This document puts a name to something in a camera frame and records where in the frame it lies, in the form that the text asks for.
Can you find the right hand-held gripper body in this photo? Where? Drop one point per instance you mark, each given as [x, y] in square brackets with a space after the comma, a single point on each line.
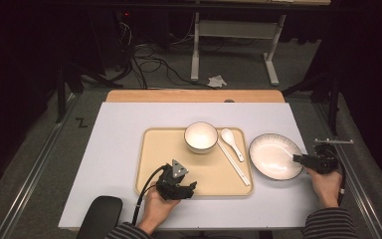
[325, 162]

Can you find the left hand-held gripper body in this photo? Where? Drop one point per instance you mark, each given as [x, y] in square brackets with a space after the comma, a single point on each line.
[169, 186]

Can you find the white plate with dark rim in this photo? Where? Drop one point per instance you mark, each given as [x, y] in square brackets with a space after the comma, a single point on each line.
[272, 156]

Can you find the beige plastic tray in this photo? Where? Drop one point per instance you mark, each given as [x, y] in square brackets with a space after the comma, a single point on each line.
[165, 149]

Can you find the white chopstick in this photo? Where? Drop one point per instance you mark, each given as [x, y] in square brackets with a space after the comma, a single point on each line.
[235, 167]
[238, 165]

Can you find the white bowl with dark rim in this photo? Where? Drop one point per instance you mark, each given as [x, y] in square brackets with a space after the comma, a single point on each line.
[200, 136]

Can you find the white ceramic spoon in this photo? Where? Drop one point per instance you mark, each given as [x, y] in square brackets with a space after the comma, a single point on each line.
[229, 136]

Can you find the person's right hand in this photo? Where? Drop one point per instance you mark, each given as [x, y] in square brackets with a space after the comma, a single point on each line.
[326, 189]

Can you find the person's left hand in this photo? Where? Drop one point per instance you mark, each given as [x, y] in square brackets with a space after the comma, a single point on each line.
[155, 212]

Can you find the black stand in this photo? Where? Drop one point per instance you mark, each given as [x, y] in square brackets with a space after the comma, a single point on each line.
[334, 99]
[61, 93]

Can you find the white board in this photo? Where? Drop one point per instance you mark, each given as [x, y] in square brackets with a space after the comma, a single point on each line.
[119, 132]

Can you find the black chair armrest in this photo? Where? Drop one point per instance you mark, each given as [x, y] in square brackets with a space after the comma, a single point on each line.
[99, 215]

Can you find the wooden table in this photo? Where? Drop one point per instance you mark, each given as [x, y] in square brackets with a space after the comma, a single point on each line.
[179, 95]

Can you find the crumpled white paper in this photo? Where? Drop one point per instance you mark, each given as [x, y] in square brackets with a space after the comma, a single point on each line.
[217, 81]

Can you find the dark computer case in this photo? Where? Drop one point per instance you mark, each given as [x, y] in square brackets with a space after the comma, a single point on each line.
[112, 40]

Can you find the metal floor rail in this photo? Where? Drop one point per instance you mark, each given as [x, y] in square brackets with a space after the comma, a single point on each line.
[361, 199]
[30, 172]

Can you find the white desk frame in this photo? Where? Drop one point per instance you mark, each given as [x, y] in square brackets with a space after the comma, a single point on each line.
[235, 29]

